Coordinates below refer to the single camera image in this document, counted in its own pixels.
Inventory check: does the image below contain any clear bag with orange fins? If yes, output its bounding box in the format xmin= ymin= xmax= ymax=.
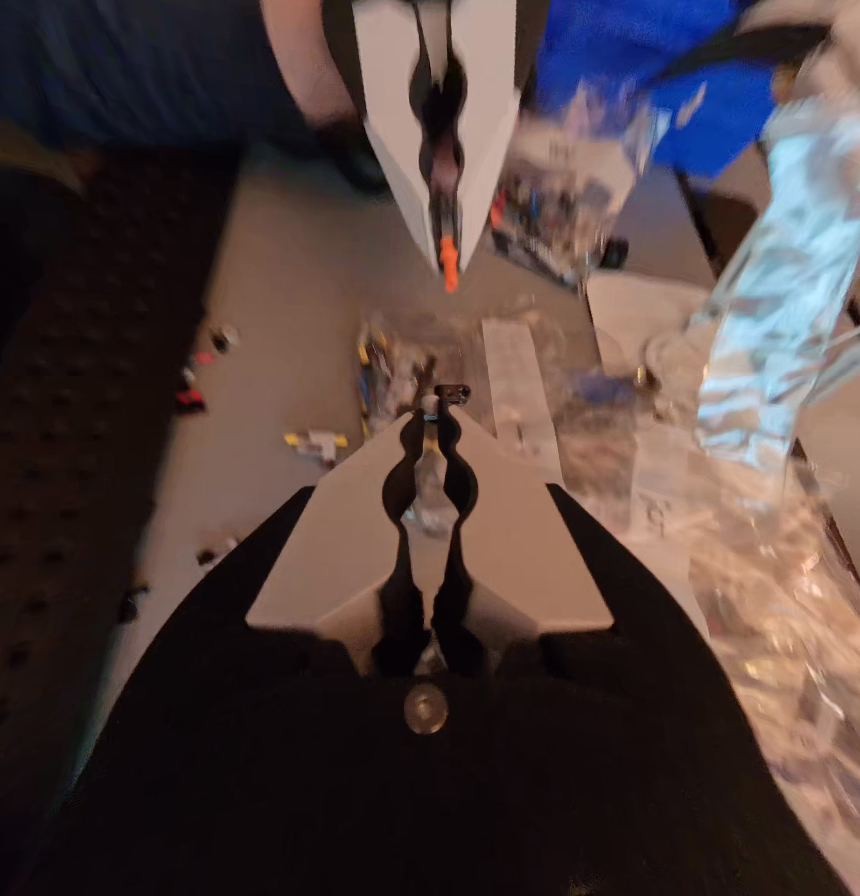
xmin=488 ymin=97 xmax=642 ymax=289

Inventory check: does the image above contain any blue plastic bin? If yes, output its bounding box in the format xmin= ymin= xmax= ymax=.
xmin=533 ymin=0 xmax=782 ymax=177

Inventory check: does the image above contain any pile of clear parts bags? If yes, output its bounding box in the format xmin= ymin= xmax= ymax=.
xmin=556 ymin=0 xmax=860 ymax=879

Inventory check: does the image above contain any person's left hand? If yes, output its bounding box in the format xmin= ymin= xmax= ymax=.
xmin=260 ymin=0 xmax=365 ymax=132

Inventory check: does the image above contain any large black rubber tire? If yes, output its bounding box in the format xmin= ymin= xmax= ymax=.
xmin=334 ymin=125 xmax=393 ymax=195

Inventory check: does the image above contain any black studded mat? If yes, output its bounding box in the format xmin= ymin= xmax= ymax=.
xmin=0 ymin=142 xmax=243 ymax=848

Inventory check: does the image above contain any small black lego piece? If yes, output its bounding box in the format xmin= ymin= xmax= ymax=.
xmin=117 ymin=580 xmax=152 ymax=625

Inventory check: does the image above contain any clear bag of mixed pieces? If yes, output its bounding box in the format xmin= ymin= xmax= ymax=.
xmin=351 ymin=314 xmax=565 ymax=541

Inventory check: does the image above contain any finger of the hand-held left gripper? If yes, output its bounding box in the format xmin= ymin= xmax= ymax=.
xmin=446 ymin=0 xmax=523 ymax=275
xmin=351 ymin=0 xmax=446 ymax=279

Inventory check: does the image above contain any grey block with yellow pins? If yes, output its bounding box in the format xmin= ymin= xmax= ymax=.
xmin=281 ymin=427 xmax=351 ymax=470

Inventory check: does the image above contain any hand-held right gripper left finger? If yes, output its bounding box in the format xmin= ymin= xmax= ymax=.
xmin=245 ymin=412 xmax=432 ymax=678

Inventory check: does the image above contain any orange lego pin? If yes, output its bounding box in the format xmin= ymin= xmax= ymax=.
xmin=437 ymin=233 xmax=463 ymax=295

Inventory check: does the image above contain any dark grey beam with pins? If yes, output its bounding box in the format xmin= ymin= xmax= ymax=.
xmin=194 ymin=534 xmax=243 ymax=569

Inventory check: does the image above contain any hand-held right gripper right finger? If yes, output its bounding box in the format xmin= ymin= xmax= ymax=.
xmin=432 ymin=406 xmax=616 ymax=676

